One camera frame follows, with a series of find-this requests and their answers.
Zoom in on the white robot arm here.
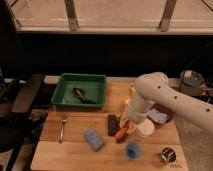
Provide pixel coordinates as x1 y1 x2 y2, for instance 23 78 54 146
124 72 213 135

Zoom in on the white round cup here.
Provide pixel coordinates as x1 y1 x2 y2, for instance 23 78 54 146
136 119 155 137

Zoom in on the blue plastic cup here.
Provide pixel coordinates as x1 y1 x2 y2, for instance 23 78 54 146
125 142 142 160

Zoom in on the shiny metal cup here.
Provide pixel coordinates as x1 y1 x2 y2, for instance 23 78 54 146
160 148 176 163

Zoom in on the green plastic tray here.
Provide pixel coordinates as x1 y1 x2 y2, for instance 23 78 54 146
51 73 106 110

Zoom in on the pale yellow banana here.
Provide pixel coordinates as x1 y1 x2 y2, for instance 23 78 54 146
130 86 135 96

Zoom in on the black tool in tray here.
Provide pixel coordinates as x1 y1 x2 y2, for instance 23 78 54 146
72 87 95 104

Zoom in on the dark chocolate bar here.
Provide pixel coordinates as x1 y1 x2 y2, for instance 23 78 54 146
108 115 117 136

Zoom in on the blue sponge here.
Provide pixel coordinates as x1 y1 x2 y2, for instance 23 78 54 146
84 129 105 151

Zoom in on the dark grape bunch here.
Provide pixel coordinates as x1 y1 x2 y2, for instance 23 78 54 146
115 121 129 143

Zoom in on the blue crumpled cloth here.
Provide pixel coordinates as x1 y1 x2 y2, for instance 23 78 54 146
148 109 168 124

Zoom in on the silver fork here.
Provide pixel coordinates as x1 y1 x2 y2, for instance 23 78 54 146
59 118 67 144

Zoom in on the black office chair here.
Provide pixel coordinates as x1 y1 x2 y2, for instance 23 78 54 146
0 74 47 171

